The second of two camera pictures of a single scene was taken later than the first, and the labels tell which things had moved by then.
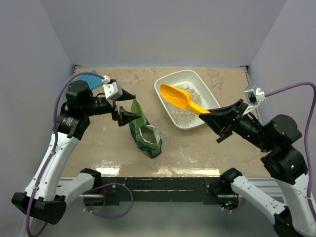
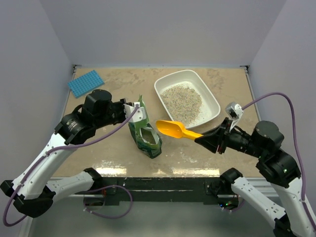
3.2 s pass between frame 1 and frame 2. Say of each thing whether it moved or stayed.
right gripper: moved
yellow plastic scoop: moved
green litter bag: stayed
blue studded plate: stayed
